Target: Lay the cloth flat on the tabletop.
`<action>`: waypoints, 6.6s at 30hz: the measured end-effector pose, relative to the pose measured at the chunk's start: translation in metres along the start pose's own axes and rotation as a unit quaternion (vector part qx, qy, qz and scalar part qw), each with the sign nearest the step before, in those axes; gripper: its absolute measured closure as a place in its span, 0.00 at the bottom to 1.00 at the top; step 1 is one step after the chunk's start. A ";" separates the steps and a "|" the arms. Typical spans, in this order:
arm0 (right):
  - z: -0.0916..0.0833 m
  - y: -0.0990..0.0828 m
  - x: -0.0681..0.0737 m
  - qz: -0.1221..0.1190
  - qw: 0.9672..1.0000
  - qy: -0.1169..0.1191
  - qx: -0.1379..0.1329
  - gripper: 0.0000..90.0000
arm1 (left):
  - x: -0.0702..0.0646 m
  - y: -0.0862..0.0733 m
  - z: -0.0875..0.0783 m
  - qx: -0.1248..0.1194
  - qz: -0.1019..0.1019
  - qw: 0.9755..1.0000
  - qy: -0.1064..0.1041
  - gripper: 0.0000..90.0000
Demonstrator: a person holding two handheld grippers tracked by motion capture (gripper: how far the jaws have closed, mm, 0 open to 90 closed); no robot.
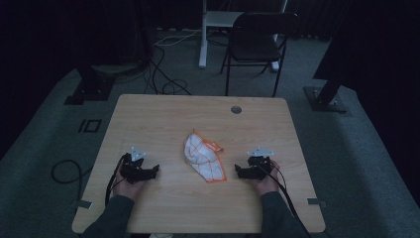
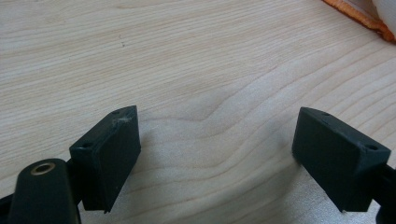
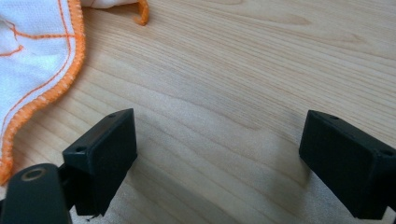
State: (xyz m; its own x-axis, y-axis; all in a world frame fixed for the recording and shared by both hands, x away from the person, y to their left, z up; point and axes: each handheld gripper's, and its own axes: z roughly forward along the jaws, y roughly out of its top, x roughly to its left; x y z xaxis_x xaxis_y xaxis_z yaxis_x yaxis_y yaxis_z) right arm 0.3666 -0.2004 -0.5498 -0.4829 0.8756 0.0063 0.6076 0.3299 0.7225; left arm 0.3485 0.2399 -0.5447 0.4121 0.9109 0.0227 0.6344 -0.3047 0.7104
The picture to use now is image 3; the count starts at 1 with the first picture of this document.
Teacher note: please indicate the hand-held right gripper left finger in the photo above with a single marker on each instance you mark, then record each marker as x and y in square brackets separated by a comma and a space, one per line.
[107, 155]

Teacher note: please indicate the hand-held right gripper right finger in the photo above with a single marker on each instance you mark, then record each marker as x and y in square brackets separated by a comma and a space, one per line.
[348, 161]

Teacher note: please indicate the white cloth with orange edging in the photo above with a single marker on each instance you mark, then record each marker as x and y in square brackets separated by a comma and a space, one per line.
[37, 59]

